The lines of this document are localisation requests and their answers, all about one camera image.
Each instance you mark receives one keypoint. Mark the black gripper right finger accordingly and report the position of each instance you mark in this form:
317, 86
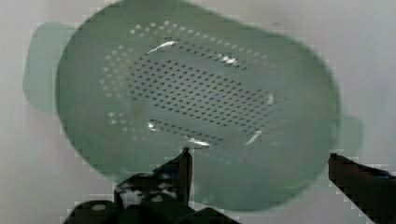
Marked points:
372, 190

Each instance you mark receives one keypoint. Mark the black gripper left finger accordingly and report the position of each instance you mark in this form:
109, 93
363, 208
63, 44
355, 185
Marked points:
159, 197

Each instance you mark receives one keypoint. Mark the green plastic strainer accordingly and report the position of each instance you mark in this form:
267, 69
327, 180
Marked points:
141, 81

